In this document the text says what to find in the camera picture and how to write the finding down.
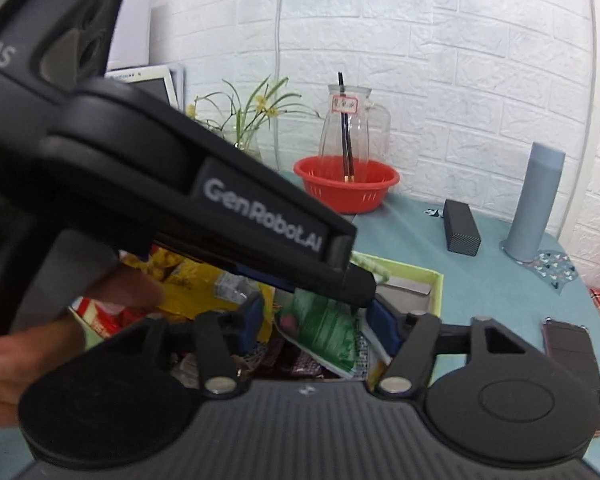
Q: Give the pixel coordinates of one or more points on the teal printed tablecloth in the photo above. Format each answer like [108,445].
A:
[480,300]

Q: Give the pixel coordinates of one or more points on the green cardboard box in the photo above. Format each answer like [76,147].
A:
[410,266]

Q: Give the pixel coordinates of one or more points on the black ribbed box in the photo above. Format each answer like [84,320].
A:
[461,227]

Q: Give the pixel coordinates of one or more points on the white water dispenser with screen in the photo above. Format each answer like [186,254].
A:
[150,85]

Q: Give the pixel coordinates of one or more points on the grey blue cylindrical bottle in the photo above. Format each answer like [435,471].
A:
[535,200]

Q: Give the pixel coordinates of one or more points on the white wall water purifier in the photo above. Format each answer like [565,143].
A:
[130,20]

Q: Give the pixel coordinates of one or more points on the clear dark red dates packet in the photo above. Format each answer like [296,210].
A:
[290,360]

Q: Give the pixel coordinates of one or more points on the black stirring stick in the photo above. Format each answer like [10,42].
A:
[346,125]

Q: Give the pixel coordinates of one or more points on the yellow snack packet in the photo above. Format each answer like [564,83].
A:
[195,280]

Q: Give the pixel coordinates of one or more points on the glass pitcher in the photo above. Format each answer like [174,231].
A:
[360,130]

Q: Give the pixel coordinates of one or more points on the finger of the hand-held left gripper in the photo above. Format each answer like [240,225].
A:
[350,287]

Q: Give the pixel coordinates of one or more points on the floral fabric coaster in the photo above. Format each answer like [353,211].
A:
[555,270]

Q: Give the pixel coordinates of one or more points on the red snack packet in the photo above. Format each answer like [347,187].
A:
[100,317]

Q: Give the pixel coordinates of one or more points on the yellow flower plant glass vase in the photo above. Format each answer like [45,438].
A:
[252,110]

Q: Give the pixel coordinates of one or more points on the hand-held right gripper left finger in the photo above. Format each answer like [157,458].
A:
[252,325]

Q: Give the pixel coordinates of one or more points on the red plastic basket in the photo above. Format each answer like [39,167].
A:
[345,185]

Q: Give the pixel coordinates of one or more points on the green snack packet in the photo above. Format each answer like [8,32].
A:
[325,330]

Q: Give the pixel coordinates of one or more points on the person's left hand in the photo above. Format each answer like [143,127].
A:
[30,350]

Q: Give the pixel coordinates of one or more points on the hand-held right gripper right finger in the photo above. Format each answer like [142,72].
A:
[385,327]

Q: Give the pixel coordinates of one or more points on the smartphone with pink case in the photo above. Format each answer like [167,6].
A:
[575,360]

